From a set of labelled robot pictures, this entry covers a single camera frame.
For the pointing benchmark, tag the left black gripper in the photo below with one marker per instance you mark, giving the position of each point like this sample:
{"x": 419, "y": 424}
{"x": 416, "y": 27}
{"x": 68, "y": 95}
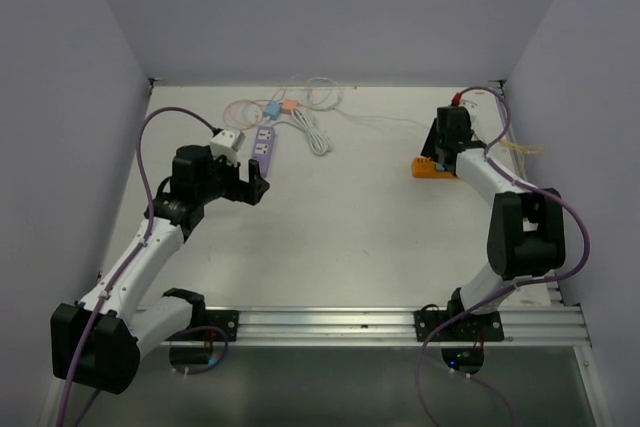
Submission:
{"x": 250, "y": 192}

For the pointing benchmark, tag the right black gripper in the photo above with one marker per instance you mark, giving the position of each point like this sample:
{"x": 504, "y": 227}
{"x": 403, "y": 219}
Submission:
{"x": 429, "y": 148}

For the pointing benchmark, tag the orange power strip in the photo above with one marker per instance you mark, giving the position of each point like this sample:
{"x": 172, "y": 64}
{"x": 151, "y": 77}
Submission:
{"x": 423, "y": 168}

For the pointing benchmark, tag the purple power strip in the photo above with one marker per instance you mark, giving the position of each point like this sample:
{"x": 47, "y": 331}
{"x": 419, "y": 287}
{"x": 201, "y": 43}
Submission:
{"x": 263, "y": 148}

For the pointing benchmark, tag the blue usb charger plug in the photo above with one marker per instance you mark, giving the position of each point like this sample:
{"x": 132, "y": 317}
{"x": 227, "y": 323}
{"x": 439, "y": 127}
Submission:
{"x": 272, "y": 110}

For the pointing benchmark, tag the pink usb charger plug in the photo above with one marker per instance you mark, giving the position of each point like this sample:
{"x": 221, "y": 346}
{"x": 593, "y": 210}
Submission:
{"x": 288, "y": 106}

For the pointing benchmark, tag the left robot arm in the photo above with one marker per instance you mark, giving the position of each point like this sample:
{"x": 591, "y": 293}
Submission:
{"x": 100, "y": 340}

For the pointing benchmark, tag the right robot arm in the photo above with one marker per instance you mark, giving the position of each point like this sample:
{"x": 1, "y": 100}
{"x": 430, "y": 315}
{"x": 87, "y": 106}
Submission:
{"x": 526, "y": 230}

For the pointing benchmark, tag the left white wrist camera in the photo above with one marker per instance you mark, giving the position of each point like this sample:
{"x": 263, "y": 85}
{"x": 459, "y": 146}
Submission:
{"x": 227, "y": 144}

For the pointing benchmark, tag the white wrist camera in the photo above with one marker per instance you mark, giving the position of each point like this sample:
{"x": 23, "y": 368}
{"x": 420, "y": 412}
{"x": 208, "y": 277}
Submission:
{"x": 227, "y": 144}
{"x": 470, "y": 107}

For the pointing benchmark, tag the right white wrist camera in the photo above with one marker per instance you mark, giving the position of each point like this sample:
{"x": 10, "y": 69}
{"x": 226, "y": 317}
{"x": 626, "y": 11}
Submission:
{"x": 470, "y": 107}

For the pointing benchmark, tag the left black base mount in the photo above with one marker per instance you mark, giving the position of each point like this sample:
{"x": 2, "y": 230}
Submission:
{"x": 210, "y": 325}

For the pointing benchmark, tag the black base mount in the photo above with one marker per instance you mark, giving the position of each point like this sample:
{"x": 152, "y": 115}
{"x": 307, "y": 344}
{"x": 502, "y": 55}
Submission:
{"x": 483, "y": 327}
{"x": 210, "y": 325}

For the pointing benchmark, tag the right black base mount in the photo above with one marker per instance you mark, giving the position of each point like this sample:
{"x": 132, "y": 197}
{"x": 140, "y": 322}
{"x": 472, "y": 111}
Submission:
{"x": 483, "y": 327}

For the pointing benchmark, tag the aluminium front rail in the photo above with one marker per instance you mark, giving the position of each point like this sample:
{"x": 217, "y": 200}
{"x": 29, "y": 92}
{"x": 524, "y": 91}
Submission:
{"x": 551, "y": 326}

